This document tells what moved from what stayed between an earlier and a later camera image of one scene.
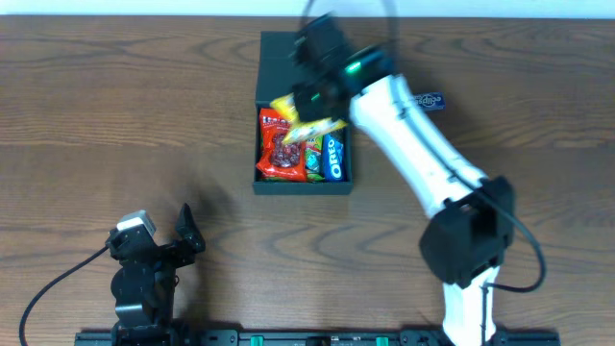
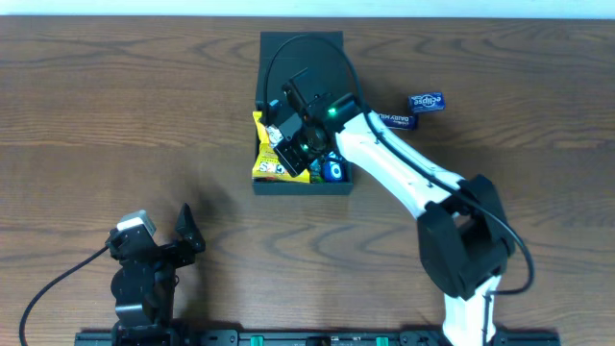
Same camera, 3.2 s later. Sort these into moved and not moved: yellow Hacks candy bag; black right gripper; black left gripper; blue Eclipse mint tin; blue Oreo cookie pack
Moved: yellow Hacks candy bag; black right gripper
Not moved: blue Eclipse mint tin; blue Oreo cookie pack; black left gripper
